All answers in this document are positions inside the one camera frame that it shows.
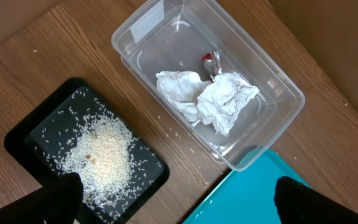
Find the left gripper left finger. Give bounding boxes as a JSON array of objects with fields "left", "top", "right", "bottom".
[{"left": 0, "top": 172, "right": 83, "bottom": 223}]

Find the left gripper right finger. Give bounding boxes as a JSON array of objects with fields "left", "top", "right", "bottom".
[{"left": 274, "top": 176, "right": 358, "bottom": 224}]

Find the white tissue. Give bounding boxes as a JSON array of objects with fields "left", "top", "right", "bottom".
[
  {"left": 197, "top": 73, "right": 259, "bottom": 136},
  {"left": 156, "top": 71, "right": 212, "bottom": 126}
]

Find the red snack wrapper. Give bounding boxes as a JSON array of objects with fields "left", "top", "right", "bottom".
[{"left": 202, "top": 51, "right": 223, "bottom": 81}]

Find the teal serving tray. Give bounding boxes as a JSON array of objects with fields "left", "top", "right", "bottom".
[{"left": 183, "top": 149, "right": 306, "bottom": 224}]

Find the pile of white rice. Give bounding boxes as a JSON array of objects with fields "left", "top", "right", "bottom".
[{"left": 34, "top": 88, "right": 164, "bottom": 223}]

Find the black rectangular tray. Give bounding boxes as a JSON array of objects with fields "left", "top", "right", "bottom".
[{"left": 4, "top": 78, "right": 170, "bottom": 223}]

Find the clear plastic storage bin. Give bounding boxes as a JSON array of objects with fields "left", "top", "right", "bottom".
[{"left": 111, "top": 0, "right": 305, "bottom": 171}]

